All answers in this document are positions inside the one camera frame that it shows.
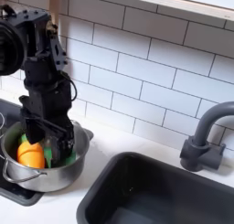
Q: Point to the green block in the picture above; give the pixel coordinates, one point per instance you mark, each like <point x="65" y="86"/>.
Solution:
<point x="68" y="159"/>

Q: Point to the orange toy carrot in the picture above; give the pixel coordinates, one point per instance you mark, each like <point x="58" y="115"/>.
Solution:
<point x="30" y="156"/>

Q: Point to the steel pot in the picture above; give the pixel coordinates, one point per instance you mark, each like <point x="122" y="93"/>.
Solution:
<point x="58" y="177"/>

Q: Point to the black stove cooktop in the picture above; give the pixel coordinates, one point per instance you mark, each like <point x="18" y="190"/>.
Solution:
<point x="15" y="192"/>

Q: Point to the wooden spoon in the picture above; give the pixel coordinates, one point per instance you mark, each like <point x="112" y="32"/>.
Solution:
<point x="55" y="8"/>

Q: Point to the dark grey sink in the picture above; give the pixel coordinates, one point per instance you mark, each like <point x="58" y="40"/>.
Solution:
<point x="158" y="197"/>

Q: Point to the dark grey tap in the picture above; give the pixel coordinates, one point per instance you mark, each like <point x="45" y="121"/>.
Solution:
<point x="198" y="151"/>

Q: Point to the light wooden shelf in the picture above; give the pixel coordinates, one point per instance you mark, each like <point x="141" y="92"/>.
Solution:
<point x="170" y="0"/>

